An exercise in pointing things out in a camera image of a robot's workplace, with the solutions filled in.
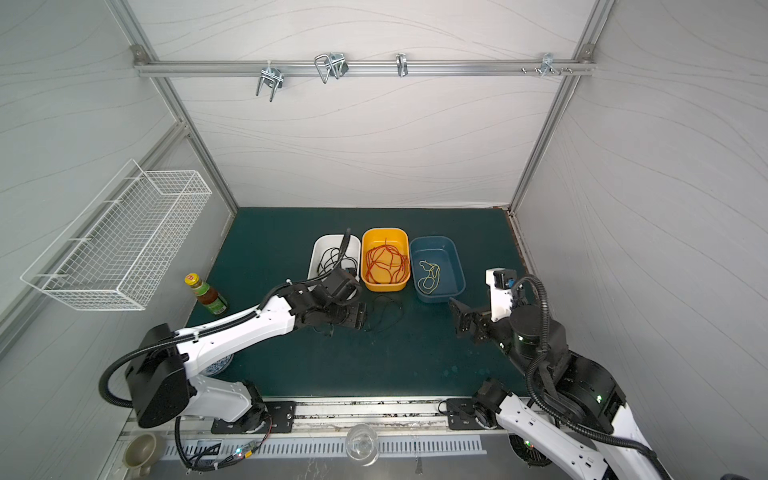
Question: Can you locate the white wire basket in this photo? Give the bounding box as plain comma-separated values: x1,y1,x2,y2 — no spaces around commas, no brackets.
20,160,212,312

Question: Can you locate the clear glass cup front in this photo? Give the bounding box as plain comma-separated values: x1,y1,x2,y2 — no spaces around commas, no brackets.
345,424,380,467

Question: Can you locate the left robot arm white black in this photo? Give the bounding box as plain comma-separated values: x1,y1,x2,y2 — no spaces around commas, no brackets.
98,259,366,433

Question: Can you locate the aluminium crossbar rail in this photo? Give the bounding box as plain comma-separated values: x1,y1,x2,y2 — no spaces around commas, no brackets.
134,57,597,79

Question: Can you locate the beige cup on floor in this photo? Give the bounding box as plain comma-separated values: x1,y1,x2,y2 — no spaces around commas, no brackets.
122,433,161,479

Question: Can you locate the yellow cable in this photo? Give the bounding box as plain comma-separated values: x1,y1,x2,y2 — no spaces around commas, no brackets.
416,259,443,295
418,259,443,294

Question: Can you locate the metal u-bolt clamp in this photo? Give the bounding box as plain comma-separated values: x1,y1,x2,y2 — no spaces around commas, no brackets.
313,52,349,84
255,64,284,102

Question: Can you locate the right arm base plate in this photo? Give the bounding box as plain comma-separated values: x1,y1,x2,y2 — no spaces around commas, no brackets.
438,397,498,431

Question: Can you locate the yellow plastic bin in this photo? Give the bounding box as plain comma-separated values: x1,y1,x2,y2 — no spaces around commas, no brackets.
361,227,411,293

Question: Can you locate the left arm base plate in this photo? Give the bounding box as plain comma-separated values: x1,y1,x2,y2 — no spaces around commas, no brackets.
211,401,297,435

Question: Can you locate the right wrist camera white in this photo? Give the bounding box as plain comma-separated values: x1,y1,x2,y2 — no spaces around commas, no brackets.
485,268,518,322

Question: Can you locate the metal u-bolt clamp left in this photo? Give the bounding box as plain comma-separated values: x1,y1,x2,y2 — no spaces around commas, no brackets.
255,64,284,102

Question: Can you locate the white plastic bin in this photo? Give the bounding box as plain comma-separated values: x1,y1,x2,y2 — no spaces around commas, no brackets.
308,234,362,280

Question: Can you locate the metal bracket right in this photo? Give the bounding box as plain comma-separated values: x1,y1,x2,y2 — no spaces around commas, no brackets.
520,53,573,77

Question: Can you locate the blue plastic bin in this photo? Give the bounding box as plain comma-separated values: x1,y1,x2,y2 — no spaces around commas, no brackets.
410,235,466,304

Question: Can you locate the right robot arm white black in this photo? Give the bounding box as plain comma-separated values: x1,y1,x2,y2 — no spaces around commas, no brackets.
449,268,671,479

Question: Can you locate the sauce bottle yellow cap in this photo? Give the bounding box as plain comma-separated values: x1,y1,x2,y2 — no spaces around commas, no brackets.
184,273,228,315

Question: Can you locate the white vent grille strip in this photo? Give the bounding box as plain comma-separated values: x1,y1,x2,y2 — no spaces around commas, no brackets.
161,435,487,462

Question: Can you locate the metal u-bolt clamp middle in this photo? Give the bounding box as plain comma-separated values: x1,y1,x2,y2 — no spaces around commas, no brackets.
313,52,349,84

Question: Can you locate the metal clamp small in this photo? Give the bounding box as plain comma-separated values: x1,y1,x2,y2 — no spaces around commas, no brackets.
395,53,408,78

